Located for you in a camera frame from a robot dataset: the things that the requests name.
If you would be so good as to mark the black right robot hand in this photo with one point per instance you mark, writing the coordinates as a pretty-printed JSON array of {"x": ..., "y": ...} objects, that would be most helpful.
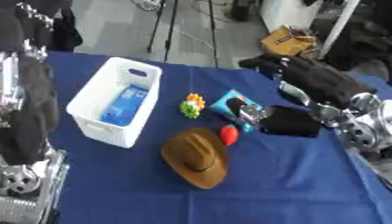
[{"x": 291, "y": 122}]

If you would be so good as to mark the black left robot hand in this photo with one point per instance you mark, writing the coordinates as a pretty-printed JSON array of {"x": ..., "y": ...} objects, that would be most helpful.
[{"x": 30, "y": 116}]

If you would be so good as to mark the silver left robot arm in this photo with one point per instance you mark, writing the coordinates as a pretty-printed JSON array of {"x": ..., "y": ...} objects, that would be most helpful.
[{"x": 23, "y": 201}]

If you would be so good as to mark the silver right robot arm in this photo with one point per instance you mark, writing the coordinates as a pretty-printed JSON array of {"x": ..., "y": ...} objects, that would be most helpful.
[{"x": 360, "y": 135}]

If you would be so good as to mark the white plastic basket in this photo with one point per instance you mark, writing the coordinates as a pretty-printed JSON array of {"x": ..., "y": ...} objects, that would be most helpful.
[{"x": 94, "y": 105}]

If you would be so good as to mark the blue snack packet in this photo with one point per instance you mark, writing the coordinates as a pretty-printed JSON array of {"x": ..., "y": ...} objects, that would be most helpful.
[{"x": 222, "y": 105}]

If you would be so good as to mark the blue plastic packet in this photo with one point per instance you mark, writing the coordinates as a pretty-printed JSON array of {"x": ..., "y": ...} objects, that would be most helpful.
[{"x": 125, "y": 106}]

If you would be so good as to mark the multicolour spiky ball toy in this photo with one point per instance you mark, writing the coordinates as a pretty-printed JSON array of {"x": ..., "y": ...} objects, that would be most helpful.
[{"x": 192, "y": 106}]

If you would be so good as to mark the brown cowboy hat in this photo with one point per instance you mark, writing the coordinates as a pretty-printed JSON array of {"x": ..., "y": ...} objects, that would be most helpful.
[{"x": 196, "y": 157}]

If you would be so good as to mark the white cabinet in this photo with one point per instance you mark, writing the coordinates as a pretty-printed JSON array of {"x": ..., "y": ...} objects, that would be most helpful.
[{"x": 288, "y": 13}]

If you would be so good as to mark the black tripod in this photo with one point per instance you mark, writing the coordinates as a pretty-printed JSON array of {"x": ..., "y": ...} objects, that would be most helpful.
[{"x": 169, "y": 29}]

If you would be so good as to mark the white post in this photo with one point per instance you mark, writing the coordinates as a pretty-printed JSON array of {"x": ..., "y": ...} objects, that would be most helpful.
[{"x": 339, "y": 26}]

